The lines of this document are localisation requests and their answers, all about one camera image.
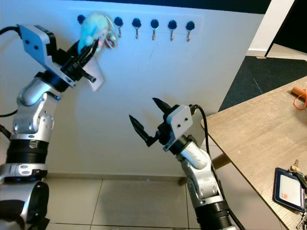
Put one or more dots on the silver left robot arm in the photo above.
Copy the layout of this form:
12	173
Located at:
29	115

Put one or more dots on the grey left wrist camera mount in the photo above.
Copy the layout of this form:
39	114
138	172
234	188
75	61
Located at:
39	50

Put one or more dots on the white paper tag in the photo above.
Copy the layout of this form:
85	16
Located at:
97	79

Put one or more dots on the dark grey rug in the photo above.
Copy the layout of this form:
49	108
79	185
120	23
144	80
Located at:
259	79

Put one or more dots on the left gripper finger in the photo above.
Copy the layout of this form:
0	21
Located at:
95	51
84	49

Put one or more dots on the light wooden table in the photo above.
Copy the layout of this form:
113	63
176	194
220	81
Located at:
254	139

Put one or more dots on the dark blue badge holder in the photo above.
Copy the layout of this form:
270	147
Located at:
288	191

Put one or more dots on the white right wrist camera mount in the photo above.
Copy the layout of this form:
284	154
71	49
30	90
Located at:
181	120

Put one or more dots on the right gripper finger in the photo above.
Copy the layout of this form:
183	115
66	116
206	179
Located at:
162	105
141	128

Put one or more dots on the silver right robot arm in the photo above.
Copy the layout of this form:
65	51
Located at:
201	172

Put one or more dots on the black round wall hook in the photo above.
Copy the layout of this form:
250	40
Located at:
154	23
118	21
190	24
81	19
136	22
171	24

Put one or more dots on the metal key bunch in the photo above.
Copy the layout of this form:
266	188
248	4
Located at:
298	175

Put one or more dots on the brown cylinder object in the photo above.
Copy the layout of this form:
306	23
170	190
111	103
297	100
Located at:
299	90

